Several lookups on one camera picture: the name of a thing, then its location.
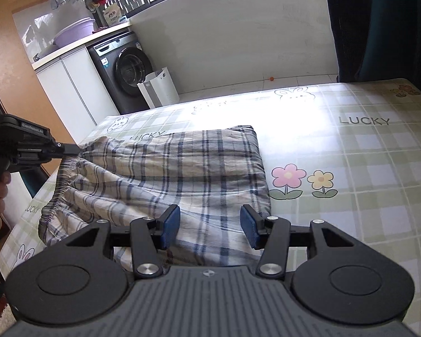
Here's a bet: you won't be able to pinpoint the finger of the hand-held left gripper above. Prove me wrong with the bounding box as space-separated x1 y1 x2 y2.
42 141 82 160

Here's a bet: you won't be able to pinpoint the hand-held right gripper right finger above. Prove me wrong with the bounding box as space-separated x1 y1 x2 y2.
240 204 362 278

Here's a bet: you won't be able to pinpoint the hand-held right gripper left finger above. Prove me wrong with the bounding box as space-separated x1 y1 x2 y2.
61 204 181 279

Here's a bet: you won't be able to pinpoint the plaid pants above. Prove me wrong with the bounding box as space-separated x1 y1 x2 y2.
38 124 272 271

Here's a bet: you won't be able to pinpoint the white cabinet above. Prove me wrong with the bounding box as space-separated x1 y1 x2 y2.
33 23 134 144

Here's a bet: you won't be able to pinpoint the grey washing machine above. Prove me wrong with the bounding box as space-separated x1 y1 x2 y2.
88 31 155 115

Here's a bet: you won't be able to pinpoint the orange wooden panel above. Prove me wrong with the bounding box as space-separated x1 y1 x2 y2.
0 0 81 179

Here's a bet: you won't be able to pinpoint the white plastic laundry bin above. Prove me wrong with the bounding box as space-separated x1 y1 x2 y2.
138 67 180 109

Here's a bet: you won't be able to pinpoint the purple plastic basin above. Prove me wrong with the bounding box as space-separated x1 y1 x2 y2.
52 17 96 50

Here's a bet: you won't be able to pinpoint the white detergent bag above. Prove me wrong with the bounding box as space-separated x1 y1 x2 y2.
103 3 123 27

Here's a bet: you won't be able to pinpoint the dark teal curtain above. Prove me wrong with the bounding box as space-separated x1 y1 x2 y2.
317 0 421 95

